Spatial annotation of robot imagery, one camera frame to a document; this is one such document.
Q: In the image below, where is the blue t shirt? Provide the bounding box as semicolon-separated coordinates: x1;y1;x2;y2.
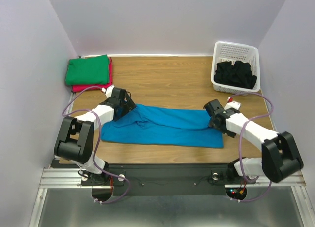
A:
101;104;224;149

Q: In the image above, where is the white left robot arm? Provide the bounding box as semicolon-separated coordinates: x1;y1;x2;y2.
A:
54;85;136;185

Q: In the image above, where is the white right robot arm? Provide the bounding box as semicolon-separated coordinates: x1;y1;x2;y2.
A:
204;99;304;183

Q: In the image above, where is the green folded t shirt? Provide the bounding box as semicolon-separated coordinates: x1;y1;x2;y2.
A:
65;55;110;86

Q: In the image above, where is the black t shirt in basket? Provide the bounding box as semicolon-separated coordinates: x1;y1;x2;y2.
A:
214;61;257;89

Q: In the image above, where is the pink folded t shirt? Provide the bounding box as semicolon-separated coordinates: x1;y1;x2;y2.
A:
71;57;113;93

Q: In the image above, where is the white plastic laundry basket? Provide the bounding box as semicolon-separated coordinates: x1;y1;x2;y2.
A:
211;41;260;94

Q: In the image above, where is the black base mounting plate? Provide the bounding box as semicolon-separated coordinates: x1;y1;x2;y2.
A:
78;163;244;199

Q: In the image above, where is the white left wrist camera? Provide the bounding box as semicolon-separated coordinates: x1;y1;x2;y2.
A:
101;85;115;94

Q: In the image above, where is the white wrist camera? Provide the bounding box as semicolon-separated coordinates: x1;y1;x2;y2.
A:
224;97;242;110
101;85;115;94

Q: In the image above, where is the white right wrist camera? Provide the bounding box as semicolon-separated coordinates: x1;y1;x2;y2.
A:
224;97;242;110

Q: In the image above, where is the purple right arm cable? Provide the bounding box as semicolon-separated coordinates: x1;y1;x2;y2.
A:
228;93;276;203

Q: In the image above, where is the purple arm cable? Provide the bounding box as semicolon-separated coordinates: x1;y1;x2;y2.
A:
61;85;132;204
228;93;276;203

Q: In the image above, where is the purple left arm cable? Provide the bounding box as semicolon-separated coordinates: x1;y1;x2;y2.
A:
61;85;132;204

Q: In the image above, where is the aluminium frame rail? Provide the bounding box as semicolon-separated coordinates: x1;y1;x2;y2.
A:
39;168;306;189

